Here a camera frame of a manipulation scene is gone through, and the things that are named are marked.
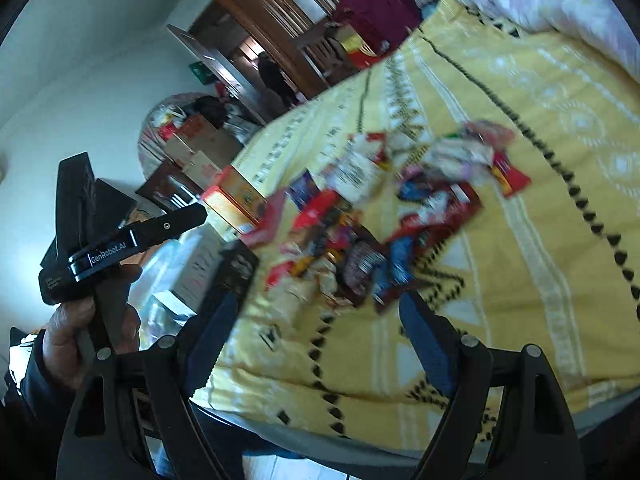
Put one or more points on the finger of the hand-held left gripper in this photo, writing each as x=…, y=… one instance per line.
x=170, y=224

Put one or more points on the red flat box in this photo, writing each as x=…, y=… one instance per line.
x=270, y=220

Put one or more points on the yellow patterned blanket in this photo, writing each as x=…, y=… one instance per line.
x=525, y=270

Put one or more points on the green sign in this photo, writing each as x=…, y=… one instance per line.
x=201, y=72

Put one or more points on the person's left hand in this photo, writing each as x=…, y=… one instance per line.
x=60, y=340

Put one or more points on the pile of snack packets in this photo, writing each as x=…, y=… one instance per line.
x=435, y=210

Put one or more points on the red yellow gift bag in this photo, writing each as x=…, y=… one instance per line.
x=362, y=52

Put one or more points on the black printed box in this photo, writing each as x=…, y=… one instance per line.
x=240, y=265

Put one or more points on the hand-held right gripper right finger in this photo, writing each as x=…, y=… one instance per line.
x=432, y=345

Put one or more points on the orange upright carton box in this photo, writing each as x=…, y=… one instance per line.
x=235, y=195

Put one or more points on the dark wooden chair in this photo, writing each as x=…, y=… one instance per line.
x=165, y=187

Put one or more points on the clear plastic covered pile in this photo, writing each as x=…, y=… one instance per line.
x=155, y=125

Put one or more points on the clear plastic bag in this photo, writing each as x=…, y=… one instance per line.
x=160, y=280

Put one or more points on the maroon garment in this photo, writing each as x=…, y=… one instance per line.
x=380, y=0

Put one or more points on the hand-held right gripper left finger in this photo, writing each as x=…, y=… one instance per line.
x=212, y=345

